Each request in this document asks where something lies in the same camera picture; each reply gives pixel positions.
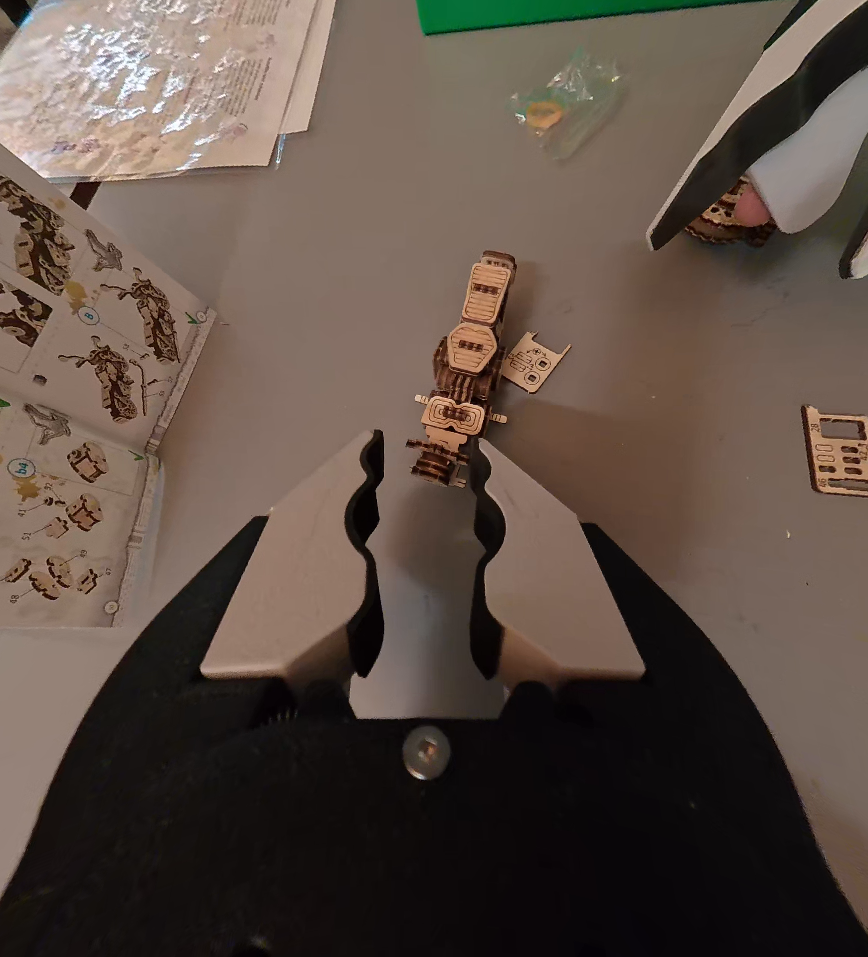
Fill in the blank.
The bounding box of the green board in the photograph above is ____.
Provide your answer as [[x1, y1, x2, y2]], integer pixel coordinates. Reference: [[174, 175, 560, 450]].
[[415, 0, 801, 37]]

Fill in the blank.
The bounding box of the illustrated instruction booklet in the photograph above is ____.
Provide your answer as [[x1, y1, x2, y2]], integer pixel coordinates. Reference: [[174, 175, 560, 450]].
[[0, 108, 218, 629]]

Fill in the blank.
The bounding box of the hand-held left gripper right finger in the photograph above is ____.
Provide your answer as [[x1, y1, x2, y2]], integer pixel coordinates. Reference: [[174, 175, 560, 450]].
[[473, 437, 646, 696]]

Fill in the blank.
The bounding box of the small clear plastic bag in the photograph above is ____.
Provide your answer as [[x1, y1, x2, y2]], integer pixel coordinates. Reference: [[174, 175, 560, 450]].
[[510, 48, 625, 161]]

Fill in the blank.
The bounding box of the small slotted wooden part sheet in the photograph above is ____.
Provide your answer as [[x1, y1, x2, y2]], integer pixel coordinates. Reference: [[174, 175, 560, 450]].
[[802, 404, 868, 499]]

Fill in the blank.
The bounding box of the wooden gear wheel assembly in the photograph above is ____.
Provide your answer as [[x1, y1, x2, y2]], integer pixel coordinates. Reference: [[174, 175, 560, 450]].
[[684, 179, 779, 248]]

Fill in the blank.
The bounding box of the wooden motorcycle model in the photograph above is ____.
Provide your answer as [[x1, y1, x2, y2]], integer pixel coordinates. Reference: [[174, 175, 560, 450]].
[[406, 250, 519, 488]]

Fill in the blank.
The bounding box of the grey desk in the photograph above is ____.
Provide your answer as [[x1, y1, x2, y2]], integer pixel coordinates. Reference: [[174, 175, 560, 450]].
[[0, 0, 868, 957]]

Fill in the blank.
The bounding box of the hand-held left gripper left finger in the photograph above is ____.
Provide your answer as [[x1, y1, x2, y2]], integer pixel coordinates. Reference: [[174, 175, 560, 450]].
[[199, 428, 387, 700]]

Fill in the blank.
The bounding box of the clear plastic sleeve with papers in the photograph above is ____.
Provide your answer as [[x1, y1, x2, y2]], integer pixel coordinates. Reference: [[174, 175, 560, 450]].
[[0, 0, 338, 184]]

